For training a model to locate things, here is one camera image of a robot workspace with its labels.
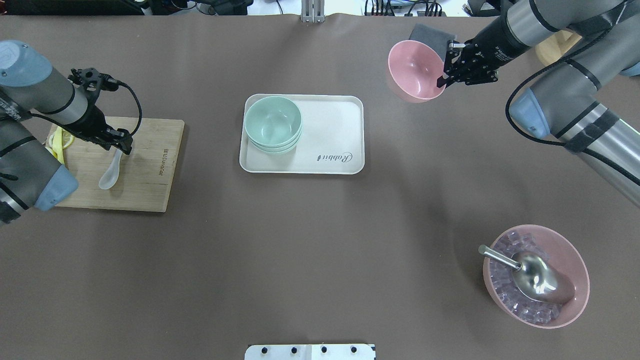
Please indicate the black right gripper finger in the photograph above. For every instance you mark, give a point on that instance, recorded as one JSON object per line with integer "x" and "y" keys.
{"x": 443, "y": 82}
{"x": 454, "y": 49}

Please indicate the white ceramic spoon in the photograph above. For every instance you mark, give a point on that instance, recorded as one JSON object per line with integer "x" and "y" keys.
{"x": 112, "y": 173}

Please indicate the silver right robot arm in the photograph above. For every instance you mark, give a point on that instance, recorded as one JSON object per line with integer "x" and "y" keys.
{"x": 557, "y": 106}

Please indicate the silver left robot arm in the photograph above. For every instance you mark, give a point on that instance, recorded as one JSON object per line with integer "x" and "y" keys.
{"x": 31, "y": 87}

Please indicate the large pink ice bowl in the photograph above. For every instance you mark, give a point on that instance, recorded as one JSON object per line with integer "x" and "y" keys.
{"x": 559, "y": 253}

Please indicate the wooden cutting board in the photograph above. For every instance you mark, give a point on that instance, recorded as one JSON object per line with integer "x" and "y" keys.
{"x": 145, "y": 176}

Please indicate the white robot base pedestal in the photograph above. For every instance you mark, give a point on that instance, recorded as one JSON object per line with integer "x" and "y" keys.
{"x": 319, "y": 351}

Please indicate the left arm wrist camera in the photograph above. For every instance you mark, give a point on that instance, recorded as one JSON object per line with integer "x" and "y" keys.
{"x": 92, "y": 82}

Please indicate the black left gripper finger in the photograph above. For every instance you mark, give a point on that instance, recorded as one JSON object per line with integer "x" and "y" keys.
{"x": 124, "y": 135}
{"x": 126, "y": 145}

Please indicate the mint green bowl stack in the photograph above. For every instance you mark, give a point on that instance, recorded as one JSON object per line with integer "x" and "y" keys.
{"x": 273, "y": 124}

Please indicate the wooden mug tree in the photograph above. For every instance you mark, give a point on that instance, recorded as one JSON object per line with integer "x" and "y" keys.
{"x": 556, "y": 46}

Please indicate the folded grey cloth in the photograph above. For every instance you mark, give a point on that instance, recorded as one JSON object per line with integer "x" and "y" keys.
{"x": 435, "y": 38}

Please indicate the small pink bowl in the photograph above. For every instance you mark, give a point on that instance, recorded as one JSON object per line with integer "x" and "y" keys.
{"x": 413, "y": 70}

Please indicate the metal ice scoop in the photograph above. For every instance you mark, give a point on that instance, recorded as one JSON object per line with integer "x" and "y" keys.
{"x": 534, "y": 277}

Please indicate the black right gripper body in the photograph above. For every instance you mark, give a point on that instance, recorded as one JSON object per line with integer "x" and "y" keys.
{"x": 491, "y": 47}

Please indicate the lemon slice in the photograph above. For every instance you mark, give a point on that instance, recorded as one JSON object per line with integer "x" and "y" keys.
{"x": 67, "y": 139}

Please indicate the aluminium frame post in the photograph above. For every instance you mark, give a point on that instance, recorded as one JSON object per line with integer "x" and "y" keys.
{"x": 313, "y": 11}

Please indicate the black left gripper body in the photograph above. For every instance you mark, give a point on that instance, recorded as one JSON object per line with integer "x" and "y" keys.
{"x": 92, "y": 121}

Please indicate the cream rabbit tray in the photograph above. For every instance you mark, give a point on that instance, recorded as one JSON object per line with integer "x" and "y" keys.
{"x": 332, "y": 139}

